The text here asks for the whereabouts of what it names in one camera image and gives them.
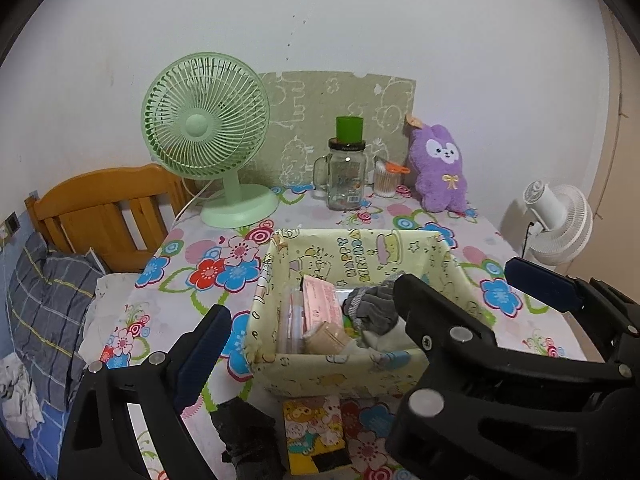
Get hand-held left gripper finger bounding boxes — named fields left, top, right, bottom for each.
left=57, top=304, right=232, bottom=480

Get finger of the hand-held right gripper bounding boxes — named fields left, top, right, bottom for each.
left=385, top=274, right=640, bottom=480
left=504, top=256, right=640, bottom=366

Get grey knitted gloves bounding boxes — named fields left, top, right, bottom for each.
left=341, top=272, right=407, bottom=336

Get clear plastic packet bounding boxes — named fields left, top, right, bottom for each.
left=277, top=285, right=308, bottom=356

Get beige bandage roll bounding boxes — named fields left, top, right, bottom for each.
left=305, top=321, right=358, bottom=356

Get pink packet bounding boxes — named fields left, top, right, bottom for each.
left=300, top=275, right=347, bottom=333

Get yellow printed fabric storage box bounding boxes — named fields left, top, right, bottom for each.
left=245, top=228, right=493, bottom=400

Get white folded towel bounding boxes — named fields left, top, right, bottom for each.
left=360, top=320, right=422, bottom=352

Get black cloth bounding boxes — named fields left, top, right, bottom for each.
left=210, top=399, right=283, bottom=480

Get floral tablecloth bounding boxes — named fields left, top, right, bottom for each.
left=82, top=182, right=591, bottom=480

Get white bed sheet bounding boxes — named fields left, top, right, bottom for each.
left=94, top=272, right=147, bottom=348

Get yellow cartoon card pack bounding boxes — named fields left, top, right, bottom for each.
left=281, top=395, right=353, bottom=476

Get cotton swab container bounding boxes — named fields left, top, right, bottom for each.
left=374, top=157, right=410, bottom=198

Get beige cabinet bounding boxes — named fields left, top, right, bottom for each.
left=585, top=5, right=640, bottom=306

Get purple plush bunny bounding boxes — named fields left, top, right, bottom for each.
left=404, top=115, right=471, bottom=213

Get grey plaid pillow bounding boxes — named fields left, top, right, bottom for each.
left=7, top=232, right=106, bottom=411

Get glass jar mug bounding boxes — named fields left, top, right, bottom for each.
left=313, top=137, right=370, bottom=212

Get crumpled white cloth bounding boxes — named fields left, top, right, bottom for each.
left=0, top=352, right=45, bottom=436

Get wooden bed headboard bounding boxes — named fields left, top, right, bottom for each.
left=25, top=162, right=201, bottom=273

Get green plastic cup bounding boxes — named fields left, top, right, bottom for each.
left=335, top=116, right=364, bottom=143

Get green desk fan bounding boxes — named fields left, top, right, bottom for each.
left=141, top=51, right=279, bottom=231

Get green printed cardboard sheet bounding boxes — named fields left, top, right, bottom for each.
left=257, top=71, right=417, bottom=196

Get white wall fan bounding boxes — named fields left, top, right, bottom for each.
left=522, top=179, right=593, bottom=267

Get white fan cable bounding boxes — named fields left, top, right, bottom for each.
left=172, top=180, right=212, bottom=222

